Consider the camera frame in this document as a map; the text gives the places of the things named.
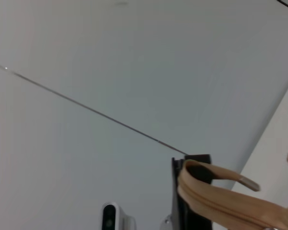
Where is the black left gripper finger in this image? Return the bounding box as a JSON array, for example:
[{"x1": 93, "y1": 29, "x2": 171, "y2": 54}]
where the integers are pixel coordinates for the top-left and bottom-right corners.
[
  {"x1": 172, "y1": 189, "x2": 213, "y2": 230},
  {"x1": 171, "y1": 154, "x2": 212, "y2": 186}
]

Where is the khaki canvas food bag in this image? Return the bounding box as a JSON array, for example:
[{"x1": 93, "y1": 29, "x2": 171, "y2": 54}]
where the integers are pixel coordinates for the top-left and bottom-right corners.
[{"x1": 177, "y1": 152, "x2": 288, "y2": 230}]

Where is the silver metal zipper pull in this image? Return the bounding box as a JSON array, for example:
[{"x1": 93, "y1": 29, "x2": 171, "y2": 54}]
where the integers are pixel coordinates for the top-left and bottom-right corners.
[{"x1": 239, "y1": 176, "x2": 262, "y2": 192}]

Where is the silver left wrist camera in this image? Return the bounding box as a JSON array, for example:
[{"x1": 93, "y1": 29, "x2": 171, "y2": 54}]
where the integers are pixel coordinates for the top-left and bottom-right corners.
[{"x1": 101, "y1": 202, "x2": 138, "y2": 230}]

